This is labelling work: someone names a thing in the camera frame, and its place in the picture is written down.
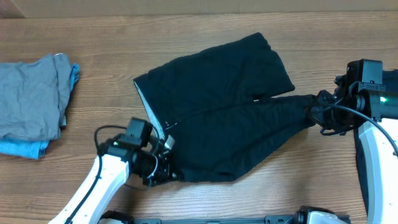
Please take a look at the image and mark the black shorts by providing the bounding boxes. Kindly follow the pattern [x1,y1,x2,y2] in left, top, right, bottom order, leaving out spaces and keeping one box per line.
[134,33,315,182]

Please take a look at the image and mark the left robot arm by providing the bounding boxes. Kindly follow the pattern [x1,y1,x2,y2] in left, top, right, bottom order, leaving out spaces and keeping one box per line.
[49,118,182,224]

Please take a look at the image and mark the grey folded shirt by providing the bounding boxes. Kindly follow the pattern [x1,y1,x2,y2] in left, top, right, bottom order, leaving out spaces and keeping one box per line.
[1,53,72,141]

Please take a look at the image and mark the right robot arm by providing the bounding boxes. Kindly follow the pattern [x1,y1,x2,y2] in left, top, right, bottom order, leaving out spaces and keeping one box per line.
[305,59,397,223]

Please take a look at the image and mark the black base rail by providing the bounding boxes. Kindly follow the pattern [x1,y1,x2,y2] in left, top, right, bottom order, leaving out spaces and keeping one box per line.
[98,215,299,224]

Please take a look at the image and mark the black shirt pile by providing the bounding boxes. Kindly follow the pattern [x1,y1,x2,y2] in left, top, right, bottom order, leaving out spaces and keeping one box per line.
[353,69,397,213]

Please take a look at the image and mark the blue folded shirt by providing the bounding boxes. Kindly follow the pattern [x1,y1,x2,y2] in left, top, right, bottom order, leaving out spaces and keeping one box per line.
[1,63,80,159]

